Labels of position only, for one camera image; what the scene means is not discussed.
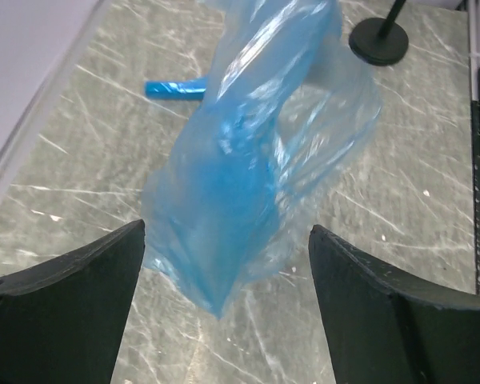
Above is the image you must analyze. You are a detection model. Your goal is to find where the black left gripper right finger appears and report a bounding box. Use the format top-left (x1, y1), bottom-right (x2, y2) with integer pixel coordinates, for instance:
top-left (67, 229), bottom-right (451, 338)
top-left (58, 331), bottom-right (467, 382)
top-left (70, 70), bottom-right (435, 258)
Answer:
top-left (308, 225), bottom-right (480, 383)

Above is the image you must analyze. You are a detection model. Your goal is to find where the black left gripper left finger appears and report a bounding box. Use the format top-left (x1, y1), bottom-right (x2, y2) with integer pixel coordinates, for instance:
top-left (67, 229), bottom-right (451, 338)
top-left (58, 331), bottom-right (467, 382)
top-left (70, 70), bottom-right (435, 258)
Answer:
top-left (0, 220), bottom-right (145, 383)

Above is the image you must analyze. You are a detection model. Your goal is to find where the blue plastic trash bag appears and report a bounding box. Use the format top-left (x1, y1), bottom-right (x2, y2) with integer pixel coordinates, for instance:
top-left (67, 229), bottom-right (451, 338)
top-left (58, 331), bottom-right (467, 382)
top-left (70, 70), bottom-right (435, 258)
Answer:
top-left (141, 1), bottom-right (382, 317)

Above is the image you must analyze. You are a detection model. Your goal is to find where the black microphone on stand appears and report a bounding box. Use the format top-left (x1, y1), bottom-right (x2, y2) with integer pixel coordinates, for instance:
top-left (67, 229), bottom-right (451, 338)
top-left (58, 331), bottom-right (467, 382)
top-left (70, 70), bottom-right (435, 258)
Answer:
top-left (349, 0), bottom-right (409, 66)

